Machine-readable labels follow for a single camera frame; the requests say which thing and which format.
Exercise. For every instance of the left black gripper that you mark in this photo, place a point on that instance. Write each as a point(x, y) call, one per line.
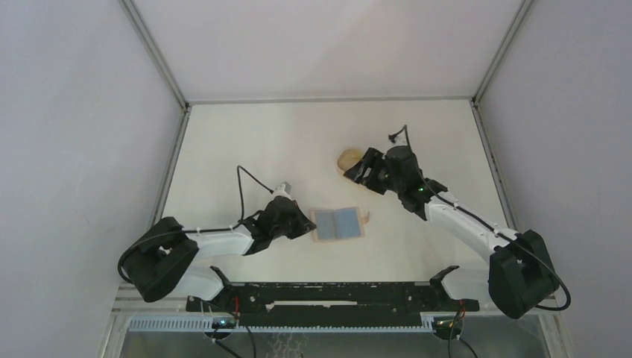
point(303, 224)

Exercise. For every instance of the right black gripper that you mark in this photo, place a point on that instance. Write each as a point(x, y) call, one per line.
point(373, 159)

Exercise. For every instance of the beige leather card holder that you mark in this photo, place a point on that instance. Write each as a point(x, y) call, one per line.
point(340, 239)

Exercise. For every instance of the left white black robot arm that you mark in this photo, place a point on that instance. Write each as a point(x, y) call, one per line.
point(164, 260)

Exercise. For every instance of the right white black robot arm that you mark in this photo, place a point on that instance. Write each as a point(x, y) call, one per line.
point(520, 272)

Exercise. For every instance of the beige oval plastic tray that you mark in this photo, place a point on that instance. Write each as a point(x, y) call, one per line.
point(348, 158)

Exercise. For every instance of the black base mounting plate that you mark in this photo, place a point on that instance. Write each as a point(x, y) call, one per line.
point(334, 305)

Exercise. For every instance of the left green circuit board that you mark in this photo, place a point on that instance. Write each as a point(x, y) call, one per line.
point(224, 324)

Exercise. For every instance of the right circuit board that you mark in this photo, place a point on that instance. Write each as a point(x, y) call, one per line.
point(447, 324)

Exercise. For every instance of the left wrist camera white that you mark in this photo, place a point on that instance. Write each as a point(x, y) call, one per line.
point(282, 190)

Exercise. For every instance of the aluminium front frame rail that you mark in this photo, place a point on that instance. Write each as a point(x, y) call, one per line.
point(513, 300)

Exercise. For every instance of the white slotted cable duct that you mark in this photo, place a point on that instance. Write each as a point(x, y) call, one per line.
point(173, 324)

